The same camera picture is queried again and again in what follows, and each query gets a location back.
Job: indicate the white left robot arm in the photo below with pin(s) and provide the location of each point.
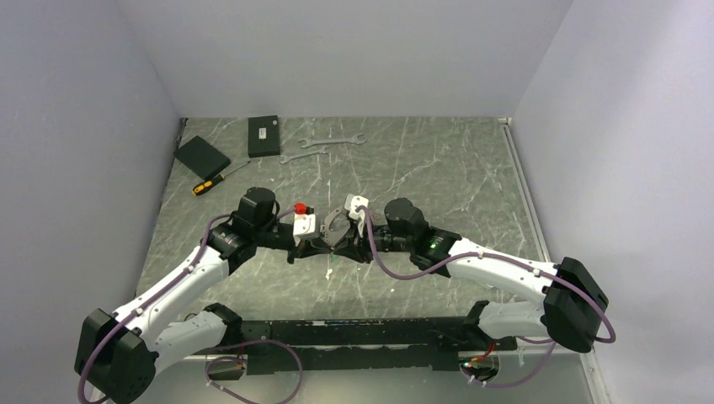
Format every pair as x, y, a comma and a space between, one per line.
120, 352

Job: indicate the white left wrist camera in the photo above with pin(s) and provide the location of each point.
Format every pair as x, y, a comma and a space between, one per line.
305, 227

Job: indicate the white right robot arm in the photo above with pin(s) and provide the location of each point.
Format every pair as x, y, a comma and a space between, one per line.
558, 301

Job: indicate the yellow black screwdriver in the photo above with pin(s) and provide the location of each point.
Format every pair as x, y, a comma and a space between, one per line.
207, 185

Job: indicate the small silver wrench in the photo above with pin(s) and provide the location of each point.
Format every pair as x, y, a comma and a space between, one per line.
287, 159

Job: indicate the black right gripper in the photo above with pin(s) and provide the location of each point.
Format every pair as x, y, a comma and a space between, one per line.
353, 246

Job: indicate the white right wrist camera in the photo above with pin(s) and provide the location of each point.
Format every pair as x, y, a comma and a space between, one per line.
356, 207

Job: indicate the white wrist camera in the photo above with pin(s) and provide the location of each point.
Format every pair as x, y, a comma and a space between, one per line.
356, 207
305, 227

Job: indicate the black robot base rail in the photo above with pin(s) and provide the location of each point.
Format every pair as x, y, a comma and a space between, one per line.
436, 343

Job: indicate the large silver wrench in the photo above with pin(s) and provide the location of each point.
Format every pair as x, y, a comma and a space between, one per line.
357, 139

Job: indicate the black network switch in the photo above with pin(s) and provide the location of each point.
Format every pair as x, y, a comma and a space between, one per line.
263, 136

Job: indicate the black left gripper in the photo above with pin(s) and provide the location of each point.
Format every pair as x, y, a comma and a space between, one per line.
307, 247

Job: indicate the flat black box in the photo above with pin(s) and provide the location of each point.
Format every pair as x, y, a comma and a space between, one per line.
201, 158

